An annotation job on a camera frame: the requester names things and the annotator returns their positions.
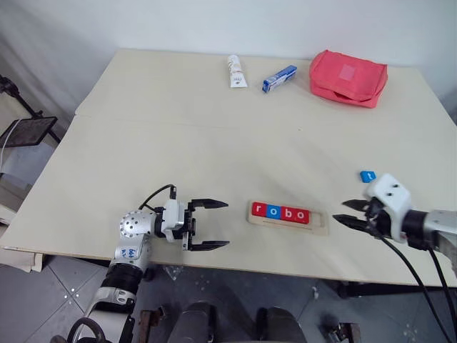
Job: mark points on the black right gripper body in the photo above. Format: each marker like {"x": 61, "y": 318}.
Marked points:
{"x": 378, "y": 218}

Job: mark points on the red letter tile b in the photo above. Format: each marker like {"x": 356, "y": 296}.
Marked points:
{"x": 287, "y": 213}

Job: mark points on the red letter tile r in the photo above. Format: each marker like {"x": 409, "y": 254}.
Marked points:
{"x": 259, "y": 209}

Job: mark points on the red letter tile o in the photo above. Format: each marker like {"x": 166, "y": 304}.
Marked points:
{"x": 301, "y": 215}

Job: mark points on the black tablet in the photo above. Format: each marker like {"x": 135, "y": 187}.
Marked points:
{"x": 26, "y": 132}

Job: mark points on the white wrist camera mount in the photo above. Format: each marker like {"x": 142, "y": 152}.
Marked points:
{"x": 174, "y": 218}
{"x": 389, "y": 193}

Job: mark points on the white tube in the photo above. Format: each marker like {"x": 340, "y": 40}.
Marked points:
{"x": 236, "y": 76}

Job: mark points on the blue letter tile o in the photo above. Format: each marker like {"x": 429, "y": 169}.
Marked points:
{"x": 273, "y": 211}

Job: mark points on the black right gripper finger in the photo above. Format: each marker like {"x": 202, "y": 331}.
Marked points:
{"x": 355, "y": 222}
{"x": 357, "y": 205}

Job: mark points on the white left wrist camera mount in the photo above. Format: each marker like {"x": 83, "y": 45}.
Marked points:
{"x": 174, "y": 218}

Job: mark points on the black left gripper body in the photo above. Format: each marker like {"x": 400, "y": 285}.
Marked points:
{"x": 191, "y": 227}

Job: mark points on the red fabric pouch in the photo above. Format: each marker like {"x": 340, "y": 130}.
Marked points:
{"x": 342, "y": 78}

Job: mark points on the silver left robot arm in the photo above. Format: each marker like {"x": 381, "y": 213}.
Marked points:
{"x": 134, "y": 225}

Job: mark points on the dark rounded shape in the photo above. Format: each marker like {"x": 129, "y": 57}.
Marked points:
{"x": 194, "y": 325}
{"x": 285, "y": 327}

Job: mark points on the black tripod stand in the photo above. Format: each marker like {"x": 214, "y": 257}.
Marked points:
{"x": 9, "y": 87}

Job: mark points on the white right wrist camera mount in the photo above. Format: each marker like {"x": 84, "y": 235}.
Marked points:
{"x": 389, "y": 193}

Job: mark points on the wooden letter tray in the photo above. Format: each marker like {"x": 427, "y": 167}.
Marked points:
{"x": 282, "y": 227}

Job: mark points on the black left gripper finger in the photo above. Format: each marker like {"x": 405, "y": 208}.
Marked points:
{"x": 209, "y": 246}
{"x": 209, "y": 204}

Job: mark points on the blue letter tile t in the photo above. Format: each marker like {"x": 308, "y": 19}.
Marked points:
{"x": 367, "y": 176}

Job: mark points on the blue and white box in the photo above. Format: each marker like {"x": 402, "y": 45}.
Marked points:
{"x": 278, "y": 79}

